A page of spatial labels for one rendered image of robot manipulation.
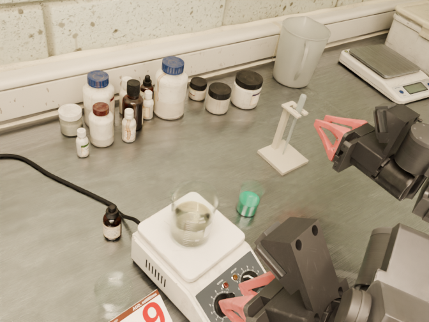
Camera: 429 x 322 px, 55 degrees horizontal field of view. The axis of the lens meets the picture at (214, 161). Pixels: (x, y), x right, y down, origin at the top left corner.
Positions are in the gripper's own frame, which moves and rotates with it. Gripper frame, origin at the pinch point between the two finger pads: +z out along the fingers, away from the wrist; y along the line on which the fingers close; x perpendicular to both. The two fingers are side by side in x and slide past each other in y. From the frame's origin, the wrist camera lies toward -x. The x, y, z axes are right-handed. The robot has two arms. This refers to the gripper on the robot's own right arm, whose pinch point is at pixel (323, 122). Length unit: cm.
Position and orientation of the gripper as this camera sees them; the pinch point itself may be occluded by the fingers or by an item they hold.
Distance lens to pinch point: 80.8
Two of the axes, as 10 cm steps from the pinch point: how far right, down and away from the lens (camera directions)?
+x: -1.4, 7.3, 6.7
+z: -6.0, -6.0, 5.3
